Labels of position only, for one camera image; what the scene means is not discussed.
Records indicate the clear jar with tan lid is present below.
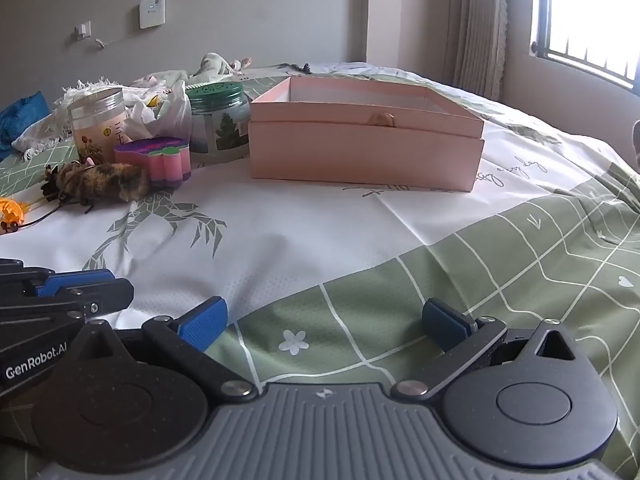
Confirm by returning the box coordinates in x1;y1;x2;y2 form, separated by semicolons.
67;87;128;166

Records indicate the glass jar with green lid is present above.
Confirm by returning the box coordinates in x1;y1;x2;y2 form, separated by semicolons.
186;81;251;163

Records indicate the beige curtain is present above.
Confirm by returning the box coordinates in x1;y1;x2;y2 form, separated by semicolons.
447;0;533;103

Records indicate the window with metal grille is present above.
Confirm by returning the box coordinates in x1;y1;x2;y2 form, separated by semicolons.
527;0;640;93

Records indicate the white plastic bag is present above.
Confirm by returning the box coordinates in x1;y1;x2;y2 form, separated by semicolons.
122;80;193;141

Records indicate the white and green plush toy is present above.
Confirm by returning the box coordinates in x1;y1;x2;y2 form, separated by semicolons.
192;52;253;83

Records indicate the white patterned soft cloth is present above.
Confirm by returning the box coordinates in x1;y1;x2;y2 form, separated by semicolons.
131;71;190;88

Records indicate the white fringed cloth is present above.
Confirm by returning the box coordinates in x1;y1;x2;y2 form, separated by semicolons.
11;76;151;161

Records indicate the orange soft toy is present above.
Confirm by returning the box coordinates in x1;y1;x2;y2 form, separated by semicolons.
0;197;31;235

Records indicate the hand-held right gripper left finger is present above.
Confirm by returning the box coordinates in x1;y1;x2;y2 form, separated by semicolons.
75;297;257;403

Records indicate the blue pillow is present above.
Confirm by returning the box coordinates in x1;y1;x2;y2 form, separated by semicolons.
0;91;51;161

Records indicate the white wall control panel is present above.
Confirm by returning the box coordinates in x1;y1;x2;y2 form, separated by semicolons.
138;0;166;29

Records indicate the pink cardboard box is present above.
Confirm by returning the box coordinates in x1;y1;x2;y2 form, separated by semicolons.
248;76;486;193

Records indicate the green and white bedsheet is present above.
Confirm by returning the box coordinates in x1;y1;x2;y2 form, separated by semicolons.
0;62;640;480

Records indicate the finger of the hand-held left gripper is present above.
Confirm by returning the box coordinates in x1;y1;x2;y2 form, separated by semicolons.
0;280;135;318
0;259;116;297

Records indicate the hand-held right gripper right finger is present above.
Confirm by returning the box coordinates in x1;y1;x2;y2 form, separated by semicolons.
391;298;581;402

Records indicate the brown calico plush toy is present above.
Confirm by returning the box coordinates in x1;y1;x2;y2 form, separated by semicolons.
41;160;151;208

